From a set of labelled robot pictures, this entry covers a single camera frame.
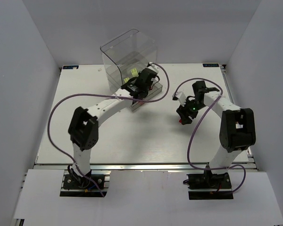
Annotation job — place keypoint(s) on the left blue label sticker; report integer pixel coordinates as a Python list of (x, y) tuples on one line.
[(70, 67)]

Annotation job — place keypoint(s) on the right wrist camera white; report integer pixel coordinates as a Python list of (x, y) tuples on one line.
[(179, 96)]

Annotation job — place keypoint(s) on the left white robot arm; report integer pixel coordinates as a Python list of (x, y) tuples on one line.
[(85, 123)]

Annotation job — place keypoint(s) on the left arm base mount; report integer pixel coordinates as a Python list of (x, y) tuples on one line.
[(74, 185)]

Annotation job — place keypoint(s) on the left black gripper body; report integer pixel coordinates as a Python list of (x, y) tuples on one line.
[(141, 92)]

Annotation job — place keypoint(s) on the clear acrylic cover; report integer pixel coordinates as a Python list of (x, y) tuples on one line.
[(129, 47)]

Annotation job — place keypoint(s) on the blue label sticker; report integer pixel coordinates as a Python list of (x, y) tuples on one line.
[(70, 67), (210, 65)]

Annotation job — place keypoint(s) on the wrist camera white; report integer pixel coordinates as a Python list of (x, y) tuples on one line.
[(179, 96), (153, 67)]

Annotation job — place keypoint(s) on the right blue label sticker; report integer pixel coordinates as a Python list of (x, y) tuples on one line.
[(210, 65)]

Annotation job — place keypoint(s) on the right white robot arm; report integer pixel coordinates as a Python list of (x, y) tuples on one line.
[(237, 128)]

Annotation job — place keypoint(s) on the grey drawer trays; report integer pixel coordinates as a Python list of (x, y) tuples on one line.
[(117, 74)]

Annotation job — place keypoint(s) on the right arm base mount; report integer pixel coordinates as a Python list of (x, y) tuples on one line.
[(208, 186)]

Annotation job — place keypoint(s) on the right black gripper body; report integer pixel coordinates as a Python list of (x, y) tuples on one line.
[(185, 115)]

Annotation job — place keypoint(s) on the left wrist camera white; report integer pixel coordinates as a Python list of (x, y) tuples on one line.
[(153, 67)]

